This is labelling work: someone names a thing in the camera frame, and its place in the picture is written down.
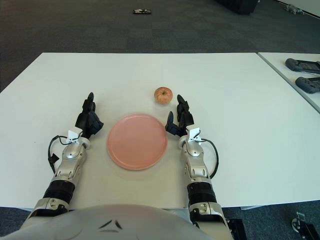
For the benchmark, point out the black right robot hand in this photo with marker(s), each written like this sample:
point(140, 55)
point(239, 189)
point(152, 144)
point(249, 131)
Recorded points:
point(183, 120)

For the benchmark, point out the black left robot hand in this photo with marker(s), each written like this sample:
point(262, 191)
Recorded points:
point(88, 121)

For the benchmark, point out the red yellow apple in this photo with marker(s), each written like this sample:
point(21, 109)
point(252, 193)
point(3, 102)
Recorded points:
point(163, 96)

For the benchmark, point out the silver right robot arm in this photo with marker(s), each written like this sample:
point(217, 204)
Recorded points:
point(197, 170)

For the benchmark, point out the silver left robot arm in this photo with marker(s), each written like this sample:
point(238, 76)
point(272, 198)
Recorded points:
point(71, 155)

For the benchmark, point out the round pink plate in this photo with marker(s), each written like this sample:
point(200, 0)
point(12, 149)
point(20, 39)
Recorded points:
point(137, 142)

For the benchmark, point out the grey robot torso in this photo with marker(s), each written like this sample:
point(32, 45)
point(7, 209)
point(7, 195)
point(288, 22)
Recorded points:
point(112, 225)

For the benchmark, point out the white neighbouring table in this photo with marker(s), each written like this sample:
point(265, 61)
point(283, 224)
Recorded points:
point(280, 65)

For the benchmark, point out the small dark floor object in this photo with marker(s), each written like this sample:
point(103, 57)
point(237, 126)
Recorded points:
point(142, 11)

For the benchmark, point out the black box on floor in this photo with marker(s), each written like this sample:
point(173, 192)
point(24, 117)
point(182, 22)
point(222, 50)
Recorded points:
point(237, 6)

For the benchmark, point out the dark grey handheld controller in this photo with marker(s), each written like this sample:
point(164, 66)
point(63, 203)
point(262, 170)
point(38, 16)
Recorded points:
point(307, 85)
point(300, 65)

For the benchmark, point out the grey toy on floor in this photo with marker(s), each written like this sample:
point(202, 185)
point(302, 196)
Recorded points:
point(295, 9)

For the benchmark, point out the metal caster stand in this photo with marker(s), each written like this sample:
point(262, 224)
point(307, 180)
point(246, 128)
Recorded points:
point(302, 225)

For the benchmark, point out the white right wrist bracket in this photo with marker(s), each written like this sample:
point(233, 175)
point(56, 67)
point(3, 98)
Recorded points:
point(194, 133)

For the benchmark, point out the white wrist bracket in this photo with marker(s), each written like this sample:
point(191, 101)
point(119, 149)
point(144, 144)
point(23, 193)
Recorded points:
point(73, 135)
point(194, 133)

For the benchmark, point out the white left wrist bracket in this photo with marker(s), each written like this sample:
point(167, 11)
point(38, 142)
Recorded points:
point(73, 135)

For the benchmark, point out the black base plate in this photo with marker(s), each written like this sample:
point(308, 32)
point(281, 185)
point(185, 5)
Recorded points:
point(236, 230)

